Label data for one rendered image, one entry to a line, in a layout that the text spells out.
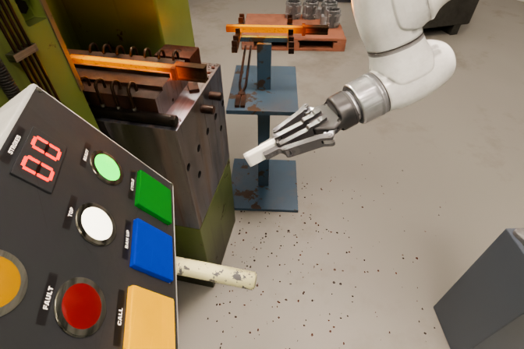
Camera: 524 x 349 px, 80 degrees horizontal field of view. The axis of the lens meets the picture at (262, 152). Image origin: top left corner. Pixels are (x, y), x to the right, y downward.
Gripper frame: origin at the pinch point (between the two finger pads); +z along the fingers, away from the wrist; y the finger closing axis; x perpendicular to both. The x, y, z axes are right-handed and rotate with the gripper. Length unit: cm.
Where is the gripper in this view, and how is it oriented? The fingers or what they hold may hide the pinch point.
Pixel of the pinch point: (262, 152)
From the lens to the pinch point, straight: 63.3
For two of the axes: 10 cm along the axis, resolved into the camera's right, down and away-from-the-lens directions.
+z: -8.9, 4.6, 0.2
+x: -3.6, -6.5, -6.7
